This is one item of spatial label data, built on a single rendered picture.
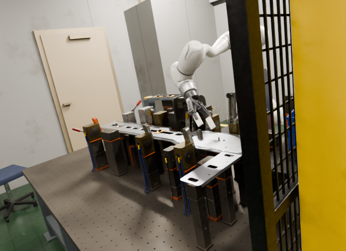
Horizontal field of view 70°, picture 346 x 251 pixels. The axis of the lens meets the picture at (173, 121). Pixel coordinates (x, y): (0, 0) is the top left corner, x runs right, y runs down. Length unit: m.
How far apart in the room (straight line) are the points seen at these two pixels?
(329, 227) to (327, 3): 0.38
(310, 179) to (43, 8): 4.29
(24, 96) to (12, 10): 1.21
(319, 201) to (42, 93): 4.05
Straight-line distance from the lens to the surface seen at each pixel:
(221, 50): 1.70
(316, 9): 0.46
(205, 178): 0.94
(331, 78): 0.46
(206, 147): 1.23
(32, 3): 4.47
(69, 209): 1.65
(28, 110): 4.25
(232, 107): 1.38
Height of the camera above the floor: 1.44
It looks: 14 degrees down
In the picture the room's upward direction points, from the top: 10 degrees counter-clockwise
